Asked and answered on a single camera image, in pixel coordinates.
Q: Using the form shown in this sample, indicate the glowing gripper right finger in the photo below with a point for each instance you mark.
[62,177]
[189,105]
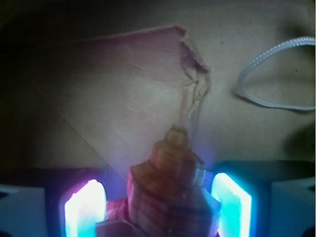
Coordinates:
[243,190]

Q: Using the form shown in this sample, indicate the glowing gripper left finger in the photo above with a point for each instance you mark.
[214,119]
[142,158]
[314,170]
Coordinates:
[75,201]

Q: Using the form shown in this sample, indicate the orange spiral sea shell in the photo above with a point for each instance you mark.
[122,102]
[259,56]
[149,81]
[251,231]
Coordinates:
[165,194]

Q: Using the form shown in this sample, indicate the brown paper bag tray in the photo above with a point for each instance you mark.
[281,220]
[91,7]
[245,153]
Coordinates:
[96,82]

